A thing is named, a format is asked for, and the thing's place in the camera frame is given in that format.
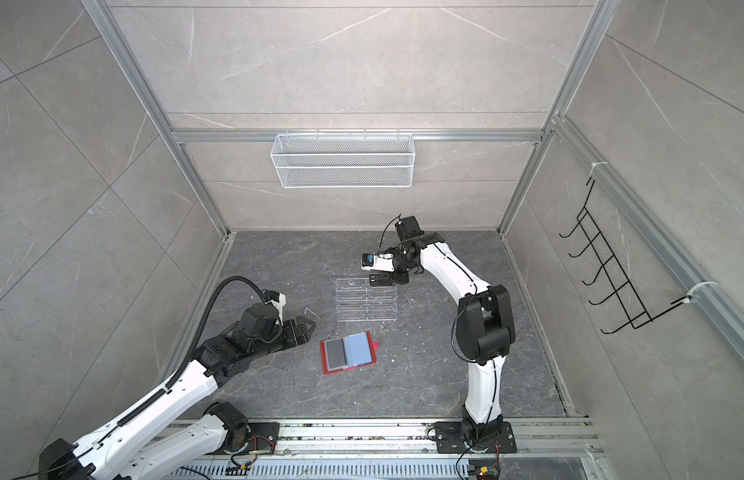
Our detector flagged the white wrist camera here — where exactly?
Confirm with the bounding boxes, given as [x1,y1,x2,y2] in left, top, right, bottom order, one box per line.
[265,290,287,325]
[361,253,395,272]

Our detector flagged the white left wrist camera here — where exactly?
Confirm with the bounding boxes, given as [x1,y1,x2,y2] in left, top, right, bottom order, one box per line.
[265,290,287,325]

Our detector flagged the red leather card holder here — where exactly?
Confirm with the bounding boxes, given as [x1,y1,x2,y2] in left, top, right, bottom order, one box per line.
[320,331,380,375]

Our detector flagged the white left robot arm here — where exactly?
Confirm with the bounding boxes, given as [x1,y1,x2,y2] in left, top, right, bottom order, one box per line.
[37,302,316,479]

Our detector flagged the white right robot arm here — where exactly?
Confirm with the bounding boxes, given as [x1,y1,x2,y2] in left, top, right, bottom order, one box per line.
[361,216,516,446]

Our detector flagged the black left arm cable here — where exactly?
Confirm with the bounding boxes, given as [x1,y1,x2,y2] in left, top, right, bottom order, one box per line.
[164,275,271,391]

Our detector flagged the clear acrylic organizer tray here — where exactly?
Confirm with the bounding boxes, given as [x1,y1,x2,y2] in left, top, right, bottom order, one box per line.
[335,278,398,323]

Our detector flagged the black wire hook rack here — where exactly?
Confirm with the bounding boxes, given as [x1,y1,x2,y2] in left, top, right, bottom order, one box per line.
[558,177,693,335]

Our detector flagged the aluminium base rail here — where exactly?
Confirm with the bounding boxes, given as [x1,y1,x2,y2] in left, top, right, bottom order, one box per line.
[94,418,607,480]

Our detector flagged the white wire mesh basket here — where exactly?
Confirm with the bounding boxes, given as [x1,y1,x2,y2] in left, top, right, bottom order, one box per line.
[271,133,416,189]

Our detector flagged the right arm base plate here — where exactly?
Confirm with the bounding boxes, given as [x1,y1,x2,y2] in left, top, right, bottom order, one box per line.
[426,417,518,454]

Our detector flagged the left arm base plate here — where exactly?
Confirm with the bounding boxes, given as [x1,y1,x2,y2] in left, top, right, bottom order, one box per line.
[215,421,281,455]

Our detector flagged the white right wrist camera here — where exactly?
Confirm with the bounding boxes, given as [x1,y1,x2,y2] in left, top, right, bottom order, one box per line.
[361,253,395,272]

